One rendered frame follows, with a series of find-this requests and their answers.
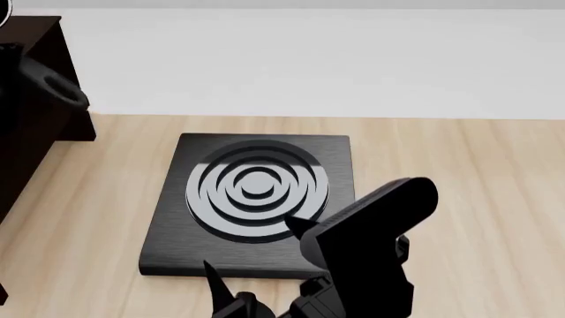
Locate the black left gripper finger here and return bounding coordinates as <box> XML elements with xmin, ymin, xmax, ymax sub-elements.
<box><xmin>202</xmin><ymin>259</ymin><xmax>238</xmax><ymax>313</ymax></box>

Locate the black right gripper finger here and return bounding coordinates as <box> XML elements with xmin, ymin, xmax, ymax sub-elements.
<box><xmin>283</xmin><ymin>215</ymin><xmax>320</xmax><ymax>240</ymax></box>

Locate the dark brown wooden cabinet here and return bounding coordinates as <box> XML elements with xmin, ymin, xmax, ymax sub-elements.
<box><xmin>0</xmin><ymin>15</ymin><xmax>97</xmax><ymax>299</ymax></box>

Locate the black electric stove base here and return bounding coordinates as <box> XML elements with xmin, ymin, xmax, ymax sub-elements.
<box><xmin>138</xmin><ymin>132</ymin><xmax>357</xmax><ymax>280</ymax></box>

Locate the grey concentric ring burner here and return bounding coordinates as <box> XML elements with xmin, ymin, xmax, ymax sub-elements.
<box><xmin>185</xmin><ymin>139</ymin><xmax>331</xmax><ymax>245</ymax></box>

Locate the dark pan handle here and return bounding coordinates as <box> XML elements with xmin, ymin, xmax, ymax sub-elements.
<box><xmin>0</xmin><ymin>42</ymin><xmax>90</xmax><ymax>140</ymax></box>

